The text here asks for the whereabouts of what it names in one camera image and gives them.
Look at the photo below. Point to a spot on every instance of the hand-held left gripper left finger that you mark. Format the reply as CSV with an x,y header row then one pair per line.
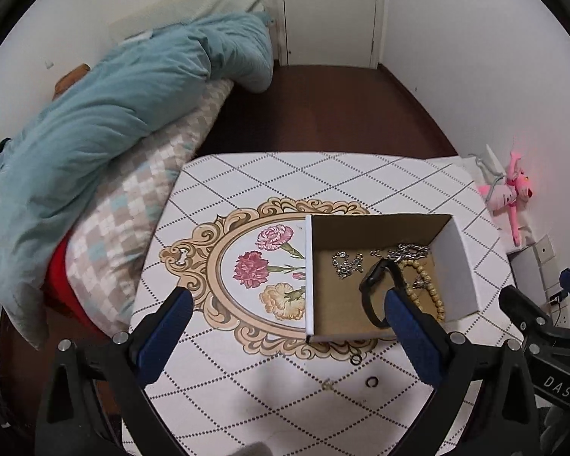
x,y
167,337

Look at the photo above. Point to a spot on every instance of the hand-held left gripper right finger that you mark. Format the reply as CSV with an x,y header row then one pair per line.
x,y
413,342

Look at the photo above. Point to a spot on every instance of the cardboard box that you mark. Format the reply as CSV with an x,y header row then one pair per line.
x,y
342,301

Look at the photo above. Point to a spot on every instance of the pink plush toy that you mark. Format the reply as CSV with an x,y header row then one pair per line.
x,y
515,192

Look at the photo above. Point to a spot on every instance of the red cloth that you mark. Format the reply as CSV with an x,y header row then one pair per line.
x,y
59,285

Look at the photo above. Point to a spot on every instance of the checkered pillow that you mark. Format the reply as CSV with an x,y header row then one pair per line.
x,y
142,199

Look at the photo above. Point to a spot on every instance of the teal duvet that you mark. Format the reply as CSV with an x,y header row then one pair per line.
x,y
123,118

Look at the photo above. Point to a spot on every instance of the brown plush toy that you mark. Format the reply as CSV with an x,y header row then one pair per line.
x,y
71,78

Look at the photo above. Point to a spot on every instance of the white door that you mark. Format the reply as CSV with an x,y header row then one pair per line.
x,y
330,14

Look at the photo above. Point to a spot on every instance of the wall power socket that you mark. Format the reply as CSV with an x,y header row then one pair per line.
x,y
558,306

